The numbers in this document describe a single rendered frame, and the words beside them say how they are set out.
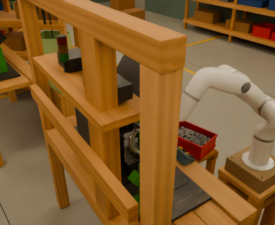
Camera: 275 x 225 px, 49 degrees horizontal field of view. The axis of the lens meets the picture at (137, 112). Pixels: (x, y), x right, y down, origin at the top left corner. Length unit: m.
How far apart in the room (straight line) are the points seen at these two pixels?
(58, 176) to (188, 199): 1.32
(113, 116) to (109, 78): 0.15
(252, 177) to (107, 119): 1.05
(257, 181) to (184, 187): 0.42
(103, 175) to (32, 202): 1.84
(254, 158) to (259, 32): 5.32
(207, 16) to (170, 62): 7.14
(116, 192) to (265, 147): 1.00
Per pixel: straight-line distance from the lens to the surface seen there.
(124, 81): 1.27
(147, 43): 0.81
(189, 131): 2.32
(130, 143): 1.71
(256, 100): 1.66
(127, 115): 1.20
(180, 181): 1.84
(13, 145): 3.89
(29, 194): 3.19
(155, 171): 0.98
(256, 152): 1.93
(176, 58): 0.81
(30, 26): 2.10
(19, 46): 4.70
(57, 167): 2.64
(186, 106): 1.43
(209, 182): 1.87
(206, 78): 1.42
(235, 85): 1.45
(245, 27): 7.32
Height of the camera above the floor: 2.17
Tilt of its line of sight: 31 degrees down
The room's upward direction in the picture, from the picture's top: straight up
